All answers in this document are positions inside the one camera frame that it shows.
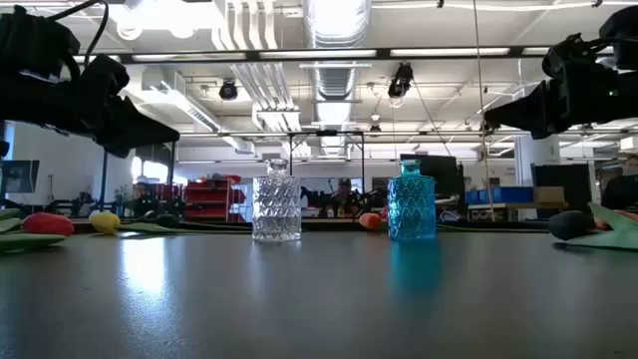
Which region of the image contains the red artificial tulip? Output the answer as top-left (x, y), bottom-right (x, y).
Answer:
top-left (0, 206), bottom-right (76, 255)

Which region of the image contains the blue textured glass vase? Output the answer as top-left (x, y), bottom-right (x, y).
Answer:
top-left (387, 159), bottom-right (438, 242)

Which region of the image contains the black metal rig frame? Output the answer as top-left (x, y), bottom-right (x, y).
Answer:
top-left (286, 129), bottom-right (367, 194)
top-left (99, 142), bottom-right (178, 216)

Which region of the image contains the red shelf cart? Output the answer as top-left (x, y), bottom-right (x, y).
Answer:
top-left (183, 174), bottom-right (246, 223)

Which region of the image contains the large black monitor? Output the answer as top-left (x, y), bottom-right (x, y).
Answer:
top-left (400, 153), bottom-right (466, 200)

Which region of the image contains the silver ribbed ventilation duct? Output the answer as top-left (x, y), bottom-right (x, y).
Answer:
top-left (302, 0), bottom-right (373, 157)

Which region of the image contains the dark computer monitor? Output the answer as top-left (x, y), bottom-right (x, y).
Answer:
top-left (0, 159), bottom-right (41, 194)

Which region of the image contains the brown cardboard box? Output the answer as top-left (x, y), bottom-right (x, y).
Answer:
top-left (532, 185), bottom-right (566, 204)

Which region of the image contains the person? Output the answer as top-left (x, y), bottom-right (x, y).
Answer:
top-left (600, 154), bottom-right (638, 211)
top-left (331, 177), bottom-right (360, 218)

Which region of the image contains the black artificial tulip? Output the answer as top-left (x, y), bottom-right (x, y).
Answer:
top-left (547, 201), bottom-right (638, 251)

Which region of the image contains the clear textured glass vase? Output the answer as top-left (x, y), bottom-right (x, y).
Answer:
top-left (251, 158), bottom-right (303, 243)

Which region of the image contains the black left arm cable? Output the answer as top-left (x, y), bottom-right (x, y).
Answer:
top-left (47, 0), bottom-right (111, 69)

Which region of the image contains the wooden background table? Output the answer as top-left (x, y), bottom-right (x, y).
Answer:
top-left (467, 200), bottom-right (569, 221)

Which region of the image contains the small blue storage bin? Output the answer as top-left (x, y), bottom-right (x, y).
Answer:
top-left (465, 187), bottom-right (494, 205)

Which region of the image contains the white building column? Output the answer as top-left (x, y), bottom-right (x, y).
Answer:
top-left (514, 134), bottom-right (561, 188)

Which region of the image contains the yellow artificial tulip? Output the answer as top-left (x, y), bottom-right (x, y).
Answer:
top-left (88, 210), bottom-right (180, 235)

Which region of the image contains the large blue storage bin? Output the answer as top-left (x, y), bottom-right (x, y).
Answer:
top-left (491, 185), bottom-right (535, 204)

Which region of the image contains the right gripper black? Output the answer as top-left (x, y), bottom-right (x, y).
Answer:
top-left (483, 33), bottom-right (618, 142)

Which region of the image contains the black cabinet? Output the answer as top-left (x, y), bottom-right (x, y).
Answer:
top-left (529, 163), bottom-right (595, 221)

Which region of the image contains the black overhead frame beam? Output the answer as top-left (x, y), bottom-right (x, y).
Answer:
top-left (74, 45), bottom-right (552, 64)

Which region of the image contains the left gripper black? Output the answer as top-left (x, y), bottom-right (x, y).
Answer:
top-left (64, 53), bottom-right (181, 159)

